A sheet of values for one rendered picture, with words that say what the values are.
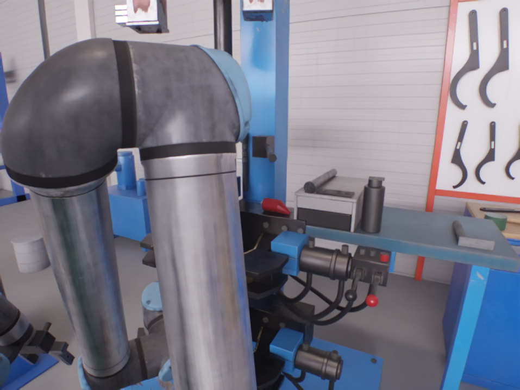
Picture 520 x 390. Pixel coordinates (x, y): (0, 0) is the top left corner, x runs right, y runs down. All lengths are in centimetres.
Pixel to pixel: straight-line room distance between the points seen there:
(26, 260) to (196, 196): 339
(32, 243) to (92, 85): 333
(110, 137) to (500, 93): 281
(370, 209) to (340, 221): 12
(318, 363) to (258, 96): 118
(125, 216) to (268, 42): 274
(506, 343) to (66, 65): 215
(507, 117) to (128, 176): 371
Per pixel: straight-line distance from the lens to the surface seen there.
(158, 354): 73
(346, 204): 114
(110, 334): 59
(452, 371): 167
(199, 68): 35
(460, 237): 120
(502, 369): 226
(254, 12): 112
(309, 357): 140
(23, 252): 365
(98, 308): 53
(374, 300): 94
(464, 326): 153
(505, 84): 294
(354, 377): 193
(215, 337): 38
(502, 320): 207
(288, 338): 143
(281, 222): 124
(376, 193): 114
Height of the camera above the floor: 148
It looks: 15 degrees down
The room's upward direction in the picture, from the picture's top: straight up
